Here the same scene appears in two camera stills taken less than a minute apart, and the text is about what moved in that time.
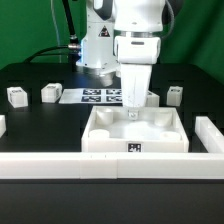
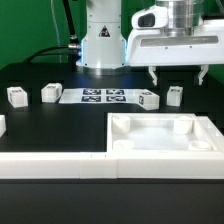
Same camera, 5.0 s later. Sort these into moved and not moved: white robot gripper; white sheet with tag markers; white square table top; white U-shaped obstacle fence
Moved: white square table top; white robot gripper
Not moved: white U-shaped obstacle fence; white sheet with tag markers
